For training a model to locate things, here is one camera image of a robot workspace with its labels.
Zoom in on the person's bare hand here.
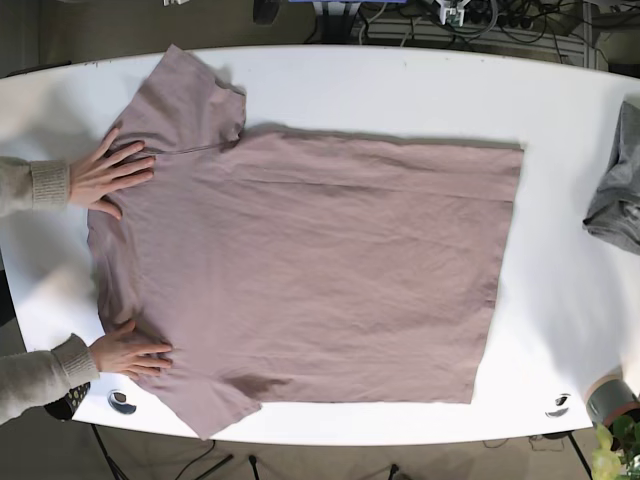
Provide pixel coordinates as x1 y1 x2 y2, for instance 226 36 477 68
68 127 156 220

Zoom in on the person's second hand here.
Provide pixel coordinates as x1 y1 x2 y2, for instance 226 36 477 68
89 319 172 380

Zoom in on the dusty pink garment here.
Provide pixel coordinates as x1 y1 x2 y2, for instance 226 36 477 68
87 47 523 438

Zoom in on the grey heather T-shirt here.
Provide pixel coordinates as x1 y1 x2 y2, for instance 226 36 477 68
583 101 639 255

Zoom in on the second beige sleeve forearm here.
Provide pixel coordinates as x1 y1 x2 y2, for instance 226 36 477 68
0 334 99 424

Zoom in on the beige sweater sleeve forearm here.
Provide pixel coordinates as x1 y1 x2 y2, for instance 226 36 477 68
1 157 70 217

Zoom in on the left silver table grommet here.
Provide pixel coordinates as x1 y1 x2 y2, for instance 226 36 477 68
107 390 137 415

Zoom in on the silver table grommet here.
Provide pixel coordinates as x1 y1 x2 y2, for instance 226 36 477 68
544 393 573 419
107 390 137 415

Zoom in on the black gold-dotted cup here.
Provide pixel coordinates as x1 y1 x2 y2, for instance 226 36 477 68
44 383 91 421

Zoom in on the right silver table grommet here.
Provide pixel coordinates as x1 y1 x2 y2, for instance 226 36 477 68
544 393 573 419

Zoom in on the grey flower pot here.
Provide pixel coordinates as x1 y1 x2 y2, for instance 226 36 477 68
584 375 639 427

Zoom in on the green potted plant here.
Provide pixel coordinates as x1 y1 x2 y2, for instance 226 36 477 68
591 414 639 480

